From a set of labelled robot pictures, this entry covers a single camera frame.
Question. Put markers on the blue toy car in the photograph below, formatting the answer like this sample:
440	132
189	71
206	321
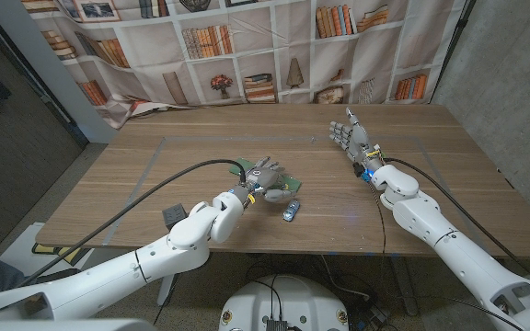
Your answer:
291	211

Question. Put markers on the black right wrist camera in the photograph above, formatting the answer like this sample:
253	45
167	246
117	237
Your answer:
360	170

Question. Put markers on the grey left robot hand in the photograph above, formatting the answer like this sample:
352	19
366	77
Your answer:
265	177

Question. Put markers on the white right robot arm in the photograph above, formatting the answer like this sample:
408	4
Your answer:
453	253

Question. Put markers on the yellow and black floor object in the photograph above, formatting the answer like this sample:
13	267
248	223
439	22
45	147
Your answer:
65	254

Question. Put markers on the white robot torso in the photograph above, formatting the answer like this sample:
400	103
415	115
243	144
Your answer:
292	299

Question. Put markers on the black desk control box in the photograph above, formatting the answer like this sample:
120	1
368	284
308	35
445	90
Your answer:
174	215

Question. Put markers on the white table leg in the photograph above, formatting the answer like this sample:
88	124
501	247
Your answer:
166	289

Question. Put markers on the grey table leg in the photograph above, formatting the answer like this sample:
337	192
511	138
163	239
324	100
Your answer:
405	285

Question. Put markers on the power strip on floor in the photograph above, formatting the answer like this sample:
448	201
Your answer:
377	315

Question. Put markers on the printed bookshelf backdrop cloth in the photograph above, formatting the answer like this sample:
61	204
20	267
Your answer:
265	60

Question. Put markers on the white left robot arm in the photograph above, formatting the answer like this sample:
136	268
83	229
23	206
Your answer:
85	285

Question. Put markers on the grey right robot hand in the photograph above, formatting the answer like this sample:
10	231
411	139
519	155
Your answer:
357	140

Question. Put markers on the black backdrop stand pole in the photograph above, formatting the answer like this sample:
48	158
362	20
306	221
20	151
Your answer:
455	46

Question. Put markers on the white floor board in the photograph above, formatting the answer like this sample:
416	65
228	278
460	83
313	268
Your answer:
23	239

